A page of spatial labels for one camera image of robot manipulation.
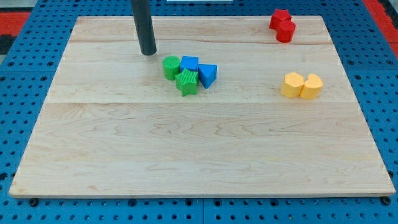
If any yellow heart block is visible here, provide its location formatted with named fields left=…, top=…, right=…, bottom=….
left=299, top=73, right=323, bottom=100

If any blue triangle block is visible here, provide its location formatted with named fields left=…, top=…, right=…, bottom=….
left=198, top=64, right=218, bottom=89

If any light wooden board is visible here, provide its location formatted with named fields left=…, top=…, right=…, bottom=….
left=9, top=16, right=396, bottom=198

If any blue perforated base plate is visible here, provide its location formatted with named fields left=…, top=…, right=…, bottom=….
left=1, top=1, right=397, bottom=223

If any green star block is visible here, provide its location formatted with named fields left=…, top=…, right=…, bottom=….
left=175, top=68, right=198, bottom=96

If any red star block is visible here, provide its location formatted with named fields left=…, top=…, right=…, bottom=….
left=269, top=9, right=292, bottom=30

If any yellow hexagon block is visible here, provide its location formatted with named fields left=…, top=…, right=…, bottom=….
left=280, top=72, right=304, bottom=98

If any blue cube block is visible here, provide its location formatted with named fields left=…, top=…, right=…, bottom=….
left=180, top=55, right=199, bottom=72

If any red cylinder block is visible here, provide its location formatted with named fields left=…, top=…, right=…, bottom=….
left=276, top=21, right=296, bottom=43

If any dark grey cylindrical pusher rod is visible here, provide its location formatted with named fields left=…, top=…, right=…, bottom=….
left=131, top=0, right=157, bottom=56

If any green cylinder block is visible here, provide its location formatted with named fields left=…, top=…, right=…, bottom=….
left=162, top=55, right=180, bottom=80

